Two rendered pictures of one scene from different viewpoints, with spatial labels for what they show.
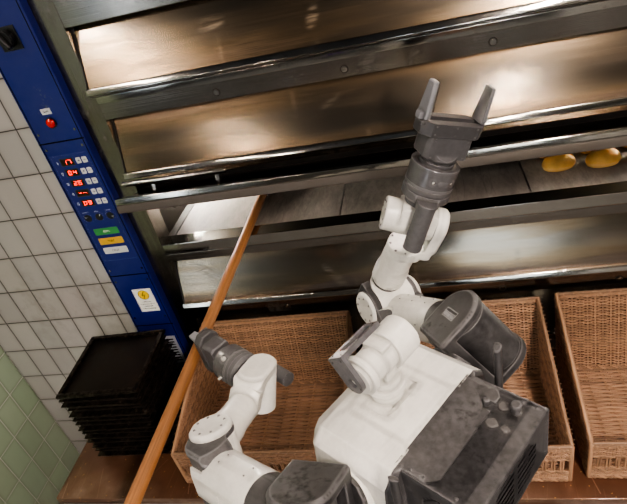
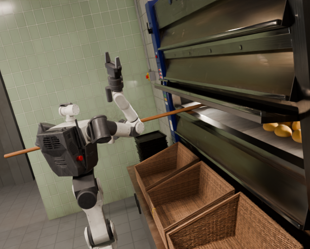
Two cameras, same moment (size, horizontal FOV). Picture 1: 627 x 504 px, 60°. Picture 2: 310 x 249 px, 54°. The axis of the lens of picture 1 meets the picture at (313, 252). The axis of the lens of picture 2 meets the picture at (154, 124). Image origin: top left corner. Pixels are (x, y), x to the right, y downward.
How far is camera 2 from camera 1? 2.01 m
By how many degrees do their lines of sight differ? 62
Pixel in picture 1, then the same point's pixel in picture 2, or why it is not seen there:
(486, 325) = (94, 123)
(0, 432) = not seen: hidden behind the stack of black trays
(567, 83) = (226, 75)
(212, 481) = not seen: hidden behind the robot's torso
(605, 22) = (231, 49)
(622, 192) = (251, 144)
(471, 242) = (223, 146)
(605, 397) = not seen: outside the picture
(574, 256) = (243, 173)
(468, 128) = (110, 67)
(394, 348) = (66, 108)
